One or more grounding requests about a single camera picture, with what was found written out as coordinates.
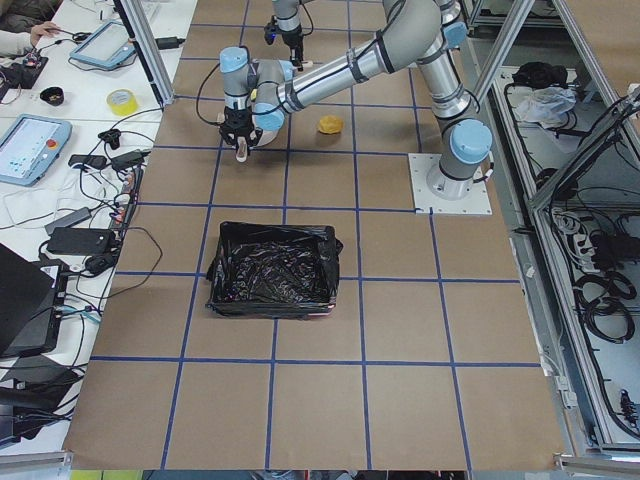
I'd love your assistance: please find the black computer mouse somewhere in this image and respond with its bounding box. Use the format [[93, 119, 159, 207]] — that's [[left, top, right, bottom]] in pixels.
[[84, 253, 117, 276]]

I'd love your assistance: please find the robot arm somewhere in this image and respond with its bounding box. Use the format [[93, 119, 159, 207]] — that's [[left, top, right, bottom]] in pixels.
[[263, 0, 305, 71], [216, 0, 493, 200]]

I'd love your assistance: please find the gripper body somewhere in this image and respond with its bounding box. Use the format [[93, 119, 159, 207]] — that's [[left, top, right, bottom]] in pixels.
[[264, 14, 304, 70], [219, 106, 262, 153]]

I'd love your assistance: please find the small black bowl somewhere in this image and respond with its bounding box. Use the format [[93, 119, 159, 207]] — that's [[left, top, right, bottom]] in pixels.
[[39, 86, 65, 106]]

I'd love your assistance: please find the blue teach pendant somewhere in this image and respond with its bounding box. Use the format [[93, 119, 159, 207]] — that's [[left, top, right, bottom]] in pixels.
[[69, 21, 136, 71], [1, 114, 72, 187]]

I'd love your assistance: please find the yellow tape roll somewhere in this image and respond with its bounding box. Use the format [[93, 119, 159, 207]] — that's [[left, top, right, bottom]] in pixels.
[[106, 89, 139, 117]]

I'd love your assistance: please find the blue teach pendant far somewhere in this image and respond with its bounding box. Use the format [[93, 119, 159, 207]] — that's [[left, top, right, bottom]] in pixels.
[[69, 21, 136, 71]]

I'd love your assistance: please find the beige plastic dustpan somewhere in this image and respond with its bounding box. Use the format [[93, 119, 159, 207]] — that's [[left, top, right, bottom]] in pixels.
[[217, 110, 279, 163]]

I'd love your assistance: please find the blue teach pendant near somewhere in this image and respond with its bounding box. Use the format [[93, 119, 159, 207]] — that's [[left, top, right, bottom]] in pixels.
[[1, 114, 72, 187]]

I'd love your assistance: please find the person's hand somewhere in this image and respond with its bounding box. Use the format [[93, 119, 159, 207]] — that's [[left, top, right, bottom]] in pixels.
[[30, 21, 60, 47]]

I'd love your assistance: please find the aluminium frame post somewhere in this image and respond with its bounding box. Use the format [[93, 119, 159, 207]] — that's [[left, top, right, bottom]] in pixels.
[[114, 0, 174, 110]]

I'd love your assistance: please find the crumpled white cloth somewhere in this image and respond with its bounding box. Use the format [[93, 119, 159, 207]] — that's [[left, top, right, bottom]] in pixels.
[[514, 86, 577, 129]]

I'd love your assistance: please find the black power adapter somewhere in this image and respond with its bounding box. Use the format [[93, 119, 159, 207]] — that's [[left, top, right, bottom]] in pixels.
[[47, 227, 116, 255]]

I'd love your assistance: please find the black-lined trash bin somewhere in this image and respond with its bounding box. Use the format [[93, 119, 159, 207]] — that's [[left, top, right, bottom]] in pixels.
[[206, 221, 343, 319]]

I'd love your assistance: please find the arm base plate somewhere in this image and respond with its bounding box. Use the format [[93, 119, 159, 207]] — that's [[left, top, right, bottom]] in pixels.
[[408, 153, 492, 216]]

